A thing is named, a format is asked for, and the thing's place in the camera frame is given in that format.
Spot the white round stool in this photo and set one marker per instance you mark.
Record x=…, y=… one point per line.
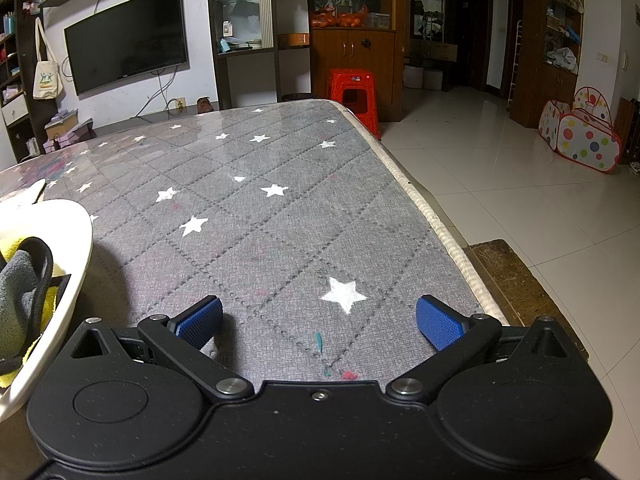
x=434, y=80
x=414, y=77

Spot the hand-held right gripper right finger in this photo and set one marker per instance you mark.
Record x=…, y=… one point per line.
x=440, y=322

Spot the wall socket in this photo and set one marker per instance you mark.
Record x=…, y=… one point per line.
x=178, y=103

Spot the black television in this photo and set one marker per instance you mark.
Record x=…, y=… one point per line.
x=125, y=40

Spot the orange plastic bag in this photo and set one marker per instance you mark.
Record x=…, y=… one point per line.
x=340, y=19

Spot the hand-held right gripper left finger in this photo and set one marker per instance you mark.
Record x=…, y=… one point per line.
x=202, y=321

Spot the black low television bench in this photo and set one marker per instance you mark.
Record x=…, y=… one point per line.
x=165, y=116

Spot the red plastic stool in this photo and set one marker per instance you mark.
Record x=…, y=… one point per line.
x=350, y=80

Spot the wooden bookcase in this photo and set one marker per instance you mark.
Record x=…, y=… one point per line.
x=530, y=100

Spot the white metal rack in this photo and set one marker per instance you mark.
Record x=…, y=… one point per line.
x=515, y=65

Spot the brown wooden cabinet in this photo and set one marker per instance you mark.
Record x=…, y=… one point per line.
x=345, y=55

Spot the dark shelf unit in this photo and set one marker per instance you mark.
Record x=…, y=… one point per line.
x=25, y=110

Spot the glass display cabinet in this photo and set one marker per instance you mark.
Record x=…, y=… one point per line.
x=240, y=75

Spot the grey star-print table cover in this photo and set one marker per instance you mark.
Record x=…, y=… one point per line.
x=280, y=210

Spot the cream tote bag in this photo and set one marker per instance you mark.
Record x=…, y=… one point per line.
x=47, y=80

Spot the white bowl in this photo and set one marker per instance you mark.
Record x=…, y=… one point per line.
x=70, y=240

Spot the stack of pink boxes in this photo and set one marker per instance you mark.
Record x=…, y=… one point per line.
x=65, y=132

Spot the polka dot play tent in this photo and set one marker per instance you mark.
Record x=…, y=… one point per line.
x=590, y=140

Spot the yellow grey cleaning cloth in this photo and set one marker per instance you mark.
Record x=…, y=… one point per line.
x=15, y=285

